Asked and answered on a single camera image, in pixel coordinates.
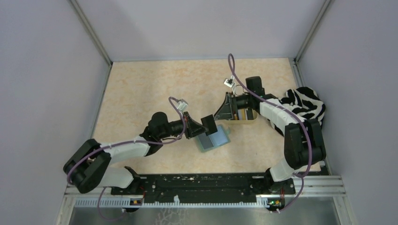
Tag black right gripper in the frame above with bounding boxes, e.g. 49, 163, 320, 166
214, 92, 252, 120

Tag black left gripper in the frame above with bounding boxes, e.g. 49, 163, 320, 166
159, 111, 209, 139

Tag thin card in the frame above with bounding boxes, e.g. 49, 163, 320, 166
198, 134, 214, 150

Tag green card holder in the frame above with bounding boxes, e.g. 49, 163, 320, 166
195, 125, 230, 152

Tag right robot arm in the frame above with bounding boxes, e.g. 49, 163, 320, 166
214, 76, 326, 193

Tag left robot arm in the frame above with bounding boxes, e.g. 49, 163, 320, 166
63, 112, 217, 194

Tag cream oval card tray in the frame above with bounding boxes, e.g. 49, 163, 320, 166
224, 108, 258, 125

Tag zebra striped cloth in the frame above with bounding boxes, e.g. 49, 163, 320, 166
279, 87, 326, 128

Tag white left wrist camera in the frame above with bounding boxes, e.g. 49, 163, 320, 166
177, 99, 189, 112

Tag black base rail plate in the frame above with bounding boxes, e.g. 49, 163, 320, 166
111, 172, 296, 203

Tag aluminium frame rail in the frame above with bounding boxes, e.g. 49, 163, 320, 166
63, 175, 346, 199

